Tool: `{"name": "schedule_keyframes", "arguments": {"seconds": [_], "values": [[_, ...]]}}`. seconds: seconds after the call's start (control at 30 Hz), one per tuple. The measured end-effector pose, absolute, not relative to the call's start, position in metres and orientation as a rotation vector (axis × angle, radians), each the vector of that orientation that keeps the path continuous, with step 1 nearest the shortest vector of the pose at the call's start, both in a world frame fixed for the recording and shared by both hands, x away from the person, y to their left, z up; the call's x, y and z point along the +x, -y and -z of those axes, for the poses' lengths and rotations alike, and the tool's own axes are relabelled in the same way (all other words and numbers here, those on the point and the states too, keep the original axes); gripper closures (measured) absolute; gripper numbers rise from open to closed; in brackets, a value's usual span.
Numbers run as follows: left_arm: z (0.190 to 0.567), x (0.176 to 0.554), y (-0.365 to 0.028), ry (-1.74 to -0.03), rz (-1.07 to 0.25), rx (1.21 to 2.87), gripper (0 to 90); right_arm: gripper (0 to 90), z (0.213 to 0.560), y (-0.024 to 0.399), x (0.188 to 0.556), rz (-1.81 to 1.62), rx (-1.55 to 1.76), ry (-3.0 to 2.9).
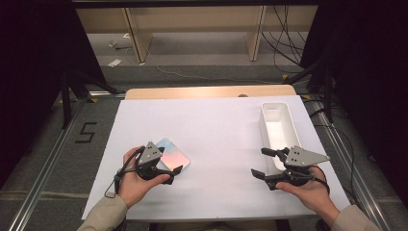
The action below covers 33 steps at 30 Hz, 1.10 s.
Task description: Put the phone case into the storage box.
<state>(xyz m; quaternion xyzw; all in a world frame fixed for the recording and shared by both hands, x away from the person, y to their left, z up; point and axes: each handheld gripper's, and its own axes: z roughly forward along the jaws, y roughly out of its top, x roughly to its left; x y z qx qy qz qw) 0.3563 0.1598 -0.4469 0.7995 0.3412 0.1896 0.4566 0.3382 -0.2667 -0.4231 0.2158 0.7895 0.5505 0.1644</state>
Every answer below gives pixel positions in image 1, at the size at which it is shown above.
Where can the black metal stand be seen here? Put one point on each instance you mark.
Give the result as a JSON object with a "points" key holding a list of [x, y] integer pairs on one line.
{"points": [[327, 93], [66, 99]]}

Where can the white plastic bin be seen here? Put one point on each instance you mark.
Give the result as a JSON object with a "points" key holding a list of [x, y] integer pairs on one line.
{"points": [[279, 128]]}

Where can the black curtain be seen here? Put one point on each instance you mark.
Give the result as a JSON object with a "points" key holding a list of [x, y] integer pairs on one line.
{"points": [[369, 80], [32, 64]]}

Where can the white board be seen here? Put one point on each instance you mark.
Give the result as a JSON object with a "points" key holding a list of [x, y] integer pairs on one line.
{"points": [[218, 144]]}

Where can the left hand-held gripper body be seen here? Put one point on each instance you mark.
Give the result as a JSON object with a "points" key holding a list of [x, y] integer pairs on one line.
{"points": [[150, 154]]}

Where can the black tape numeral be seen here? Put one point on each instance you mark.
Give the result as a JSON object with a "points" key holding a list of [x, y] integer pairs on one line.
{"points": [[86, 132]]}

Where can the aluminium floor rail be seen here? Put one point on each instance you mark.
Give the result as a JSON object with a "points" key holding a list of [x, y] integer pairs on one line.
{"points": [[349, 166], [41, 179]]}

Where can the person's right hand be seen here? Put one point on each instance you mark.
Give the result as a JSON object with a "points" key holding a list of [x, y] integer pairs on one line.
{"points": [[312, 194]]}

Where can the white paper scrap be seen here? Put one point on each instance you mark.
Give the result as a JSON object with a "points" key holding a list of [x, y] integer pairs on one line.
{"points": [[114, 63]]}

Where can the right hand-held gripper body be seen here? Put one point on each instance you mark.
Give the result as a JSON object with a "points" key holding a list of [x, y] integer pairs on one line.
{"points": [[303, 157]]}

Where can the wooden table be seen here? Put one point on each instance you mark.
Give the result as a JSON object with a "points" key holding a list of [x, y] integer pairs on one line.
{"points": [[192, 92]]}

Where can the person's left hand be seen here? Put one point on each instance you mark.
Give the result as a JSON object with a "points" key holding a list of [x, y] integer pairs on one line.
{"points": [[133, 186]]}

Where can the wooden shelf unit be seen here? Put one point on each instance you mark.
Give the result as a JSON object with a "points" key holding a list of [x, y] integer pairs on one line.
{"points": [[192, 19]]}

